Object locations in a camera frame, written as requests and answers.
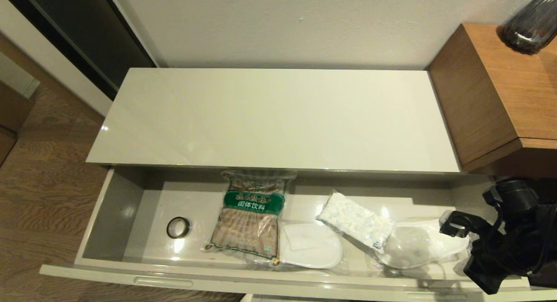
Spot green labelled drink powder bag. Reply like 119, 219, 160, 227
202, 171, 296, 265

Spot dark glass vase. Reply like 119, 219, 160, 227
496, 0, 557, 55

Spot white slippers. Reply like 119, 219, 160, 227
379, 216, 475, 271
278, 223, 344, 270

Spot brown wooden side cabinet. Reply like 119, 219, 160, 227
426, 23, 557, 178

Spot dark door panel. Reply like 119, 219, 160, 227
0, 0, 158, 101

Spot brown wooden furniture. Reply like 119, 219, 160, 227
0, 82, 35, 163

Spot white tissue pack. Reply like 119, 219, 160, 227
316, 191, 395, 254

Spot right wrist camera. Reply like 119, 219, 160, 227
440, 210, 473, 238

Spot black tape roll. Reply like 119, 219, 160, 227
167, 217, 191, 239

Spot glossy beige drawer cabinet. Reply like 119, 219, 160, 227
86, 68, 462, 174

